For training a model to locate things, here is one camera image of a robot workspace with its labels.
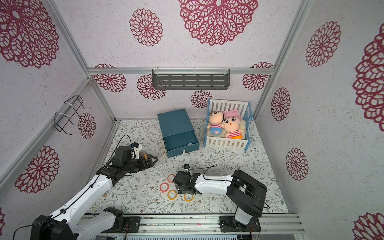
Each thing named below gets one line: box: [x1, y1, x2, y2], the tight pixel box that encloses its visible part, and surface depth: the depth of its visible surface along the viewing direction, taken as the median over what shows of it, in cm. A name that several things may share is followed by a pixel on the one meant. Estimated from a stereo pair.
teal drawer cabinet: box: [157, 108, 200, 155], surface depth 89 cm
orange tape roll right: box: [184, 193, 194, 202], surface depth 83 cm
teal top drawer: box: [163, 130, 200, 158], surface depth 86 cm
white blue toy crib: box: [204, 98, 253, 151], surface depth 105 cm
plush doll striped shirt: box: [220, 110, 244, 140], surface depth 101 cm
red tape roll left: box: [159, 182, 170, 193], surface depth 87 cm
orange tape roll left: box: [167, 189, 178, 201], surface depth 85 cm
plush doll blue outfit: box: [207, 110, 225, 136], surface depth 105 cm
